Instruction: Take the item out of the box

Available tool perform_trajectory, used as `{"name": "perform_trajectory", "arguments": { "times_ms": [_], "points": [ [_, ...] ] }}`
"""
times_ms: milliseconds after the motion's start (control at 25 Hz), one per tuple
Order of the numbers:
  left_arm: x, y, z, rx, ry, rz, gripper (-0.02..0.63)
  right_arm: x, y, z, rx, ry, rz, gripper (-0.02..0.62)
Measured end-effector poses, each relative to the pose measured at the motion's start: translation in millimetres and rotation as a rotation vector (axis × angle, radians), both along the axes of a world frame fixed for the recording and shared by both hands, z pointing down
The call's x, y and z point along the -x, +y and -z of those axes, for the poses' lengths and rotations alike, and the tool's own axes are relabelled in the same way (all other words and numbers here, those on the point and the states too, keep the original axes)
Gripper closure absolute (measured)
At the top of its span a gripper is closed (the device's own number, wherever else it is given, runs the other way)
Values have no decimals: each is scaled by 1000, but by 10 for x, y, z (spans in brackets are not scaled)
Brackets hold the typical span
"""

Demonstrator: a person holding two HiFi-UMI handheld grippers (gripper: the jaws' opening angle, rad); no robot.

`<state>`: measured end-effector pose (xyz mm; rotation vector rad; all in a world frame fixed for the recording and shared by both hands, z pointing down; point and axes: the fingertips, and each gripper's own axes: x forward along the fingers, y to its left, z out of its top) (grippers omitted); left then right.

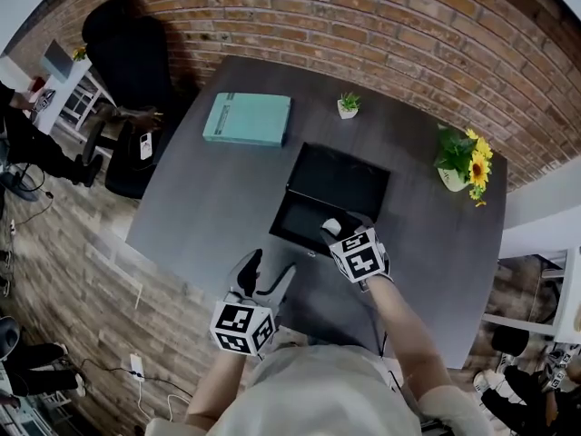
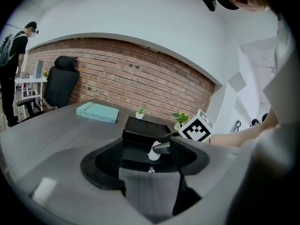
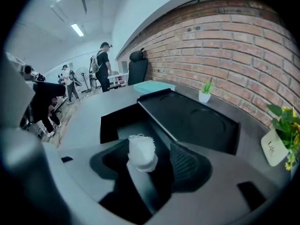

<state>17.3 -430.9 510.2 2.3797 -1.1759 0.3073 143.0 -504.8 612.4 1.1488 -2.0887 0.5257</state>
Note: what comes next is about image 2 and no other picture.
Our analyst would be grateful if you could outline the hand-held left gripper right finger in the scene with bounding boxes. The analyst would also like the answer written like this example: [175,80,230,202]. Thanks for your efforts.
[169,136,210,216]

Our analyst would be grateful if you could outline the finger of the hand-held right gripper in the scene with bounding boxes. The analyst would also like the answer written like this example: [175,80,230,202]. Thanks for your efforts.
[158,131,180,142]
[152,141,171,155]

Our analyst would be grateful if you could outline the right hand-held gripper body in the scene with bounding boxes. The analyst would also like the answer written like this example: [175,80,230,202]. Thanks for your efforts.
[170,108,215,143]

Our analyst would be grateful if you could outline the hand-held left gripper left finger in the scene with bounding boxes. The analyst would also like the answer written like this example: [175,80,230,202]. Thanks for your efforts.
[80,136,127,190]

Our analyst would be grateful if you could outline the white item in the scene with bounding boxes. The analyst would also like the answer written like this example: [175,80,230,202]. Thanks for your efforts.
[147,140,163,161]

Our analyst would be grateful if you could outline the black box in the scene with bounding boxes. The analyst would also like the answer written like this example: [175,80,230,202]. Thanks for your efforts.
[121,116,176,173]

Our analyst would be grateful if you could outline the person's right forearm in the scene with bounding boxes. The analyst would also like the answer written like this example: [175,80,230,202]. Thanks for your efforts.
[208,110,278,150]

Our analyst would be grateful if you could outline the pale blue upright box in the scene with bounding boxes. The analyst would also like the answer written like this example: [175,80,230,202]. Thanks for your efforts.
[32,60,45,80]

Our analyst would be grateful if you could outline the yellow-green leafy potted plant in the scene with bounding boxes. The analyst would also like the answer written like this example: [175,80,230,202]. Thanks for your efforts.
[171,112,191,131]

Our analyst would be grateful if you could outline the small plant in white pot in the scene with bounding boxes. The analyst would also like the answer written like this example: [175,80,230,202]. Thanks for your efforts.
[135,105,148,120]

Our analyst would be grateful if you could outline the teal hardcover book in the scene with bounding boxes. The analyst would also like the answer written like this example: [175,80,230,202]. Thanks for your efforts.
[76,102,120,124]

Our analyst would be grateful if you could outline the brown bag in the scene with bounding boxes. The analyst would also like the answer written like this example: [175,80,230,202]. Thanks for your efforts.
[38,98,58,113]

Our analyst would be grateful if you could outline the black office chair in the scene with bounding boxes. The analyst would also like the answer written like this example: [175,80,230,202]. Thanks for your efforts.
[16,55,81,122]

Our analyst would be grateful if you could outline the white side table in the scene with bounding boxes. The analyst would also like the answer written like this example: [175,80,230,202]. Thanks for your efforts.
[14,75,48,99]

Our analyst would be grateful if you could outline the grey wall panel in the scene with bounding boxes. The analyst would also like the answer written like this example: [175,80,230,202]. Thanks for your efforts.
[228,71,247,94]

